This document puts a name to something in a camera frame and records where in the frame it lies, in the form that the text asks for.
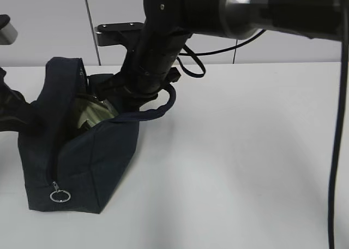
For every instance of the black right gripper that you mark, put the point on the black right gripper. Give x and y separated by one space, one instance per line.
132 85

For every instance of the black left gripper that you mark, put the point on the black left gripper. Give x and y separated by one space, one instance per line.
17 115

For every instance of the green lidded glass container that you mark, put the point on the green lidded glass container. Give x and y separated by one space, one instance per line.
88 111

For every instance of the dark blue fabric bag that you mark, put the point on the dark blue fabric bag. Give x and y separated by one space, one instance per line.
67 172

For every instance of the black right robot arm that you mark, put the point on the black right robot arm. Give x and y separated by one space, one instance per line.
153 46

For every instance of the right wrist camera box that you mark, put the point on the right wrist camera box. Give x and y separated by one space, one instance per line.
125 34

